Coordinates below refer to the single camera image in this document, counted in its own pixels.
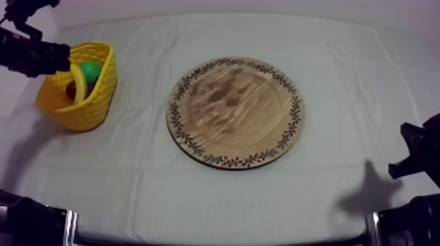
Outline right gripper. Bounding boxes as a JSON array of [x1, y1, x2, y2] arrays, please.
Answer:
[[388, 113, 440, 188]]

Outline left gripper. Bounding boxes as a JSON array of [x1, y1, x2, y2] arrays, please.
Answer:
[[40, 41, 72, 77]]

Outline yellow toy banana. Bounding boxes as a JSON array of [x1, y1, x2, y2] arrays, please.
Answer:
[[69, 63, 88, 105]]

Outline yellow plastic basket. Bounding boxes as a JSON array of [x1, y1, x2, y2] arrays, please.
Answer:
[[35, 41, 119, 132]]

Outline round wooden board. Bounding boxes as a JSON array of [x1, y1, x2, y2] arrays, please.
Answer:
[[165, 56, 306, 171]]

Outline purple toy grapes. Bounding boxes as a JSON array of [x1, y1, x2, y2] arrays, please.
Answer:
[[65, 81, 96, 101]]

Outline green toy pear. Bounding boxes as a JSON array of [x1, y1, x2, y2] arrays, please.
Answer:
[[80, 60, 103, 85]]

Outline silver metal bar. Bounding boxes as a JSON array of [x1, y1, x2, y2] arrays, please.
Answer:
[[365, 211, 381, 246], [63, 209, 79, 246]]

